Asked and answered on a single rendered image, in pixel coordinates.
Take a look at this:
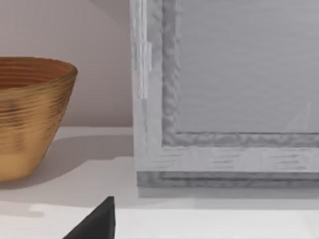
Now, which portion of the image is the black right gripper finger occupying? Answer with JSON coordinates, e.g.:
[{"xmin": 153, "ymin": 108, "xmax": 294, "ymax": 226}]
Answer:
[{"xmin": 62, "ymin": 196, "xmax": 117, "ymax": 239}]

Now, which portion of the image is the grey wooden cabinet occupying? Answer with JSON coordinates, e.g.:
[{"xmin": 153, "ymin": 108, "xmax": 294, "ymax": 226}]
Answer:
[{"xmin": 129, "ymin": 0, "xmax": 319, "ymax": 199}]

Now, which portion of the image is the brown woven basket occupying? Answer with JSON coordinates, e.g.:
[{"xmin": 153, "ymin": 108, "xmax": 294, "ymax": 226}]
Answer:
[{"xmin": 0, "ymin": 57, "xmax": 79, "ymax": 182}]

